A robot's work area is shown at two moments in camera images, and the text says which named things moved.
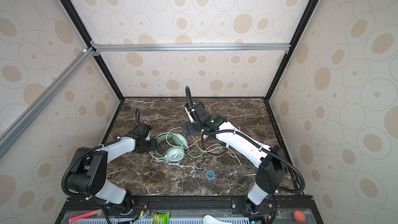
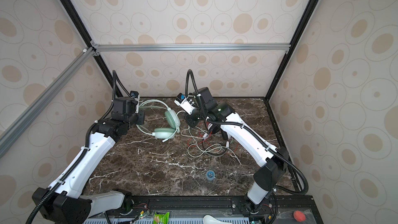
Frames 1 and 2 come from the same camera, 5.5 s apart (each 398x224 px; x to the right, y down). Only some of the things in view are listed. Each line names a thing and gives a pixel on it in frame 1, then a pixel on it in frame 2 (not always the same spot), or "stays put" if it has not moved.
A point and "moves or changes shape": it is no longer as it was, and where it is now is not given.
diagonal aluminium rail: x=17 y=127 stays put
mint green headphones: x=176 y=152 → x=171 y=116
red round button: x=299 y=216 stays put
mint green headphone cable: x=196 y=149 moves or changes shape
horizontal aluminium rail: x=189 y=47 stays put
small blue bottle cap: x=210 y=175 stays put
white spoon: x=209 y=219 stays put
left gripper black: x=154 y=143 → x=142 y=119
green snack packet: x=161 y=219 stays put
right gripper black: x=190 y=130 → x=193 y=123
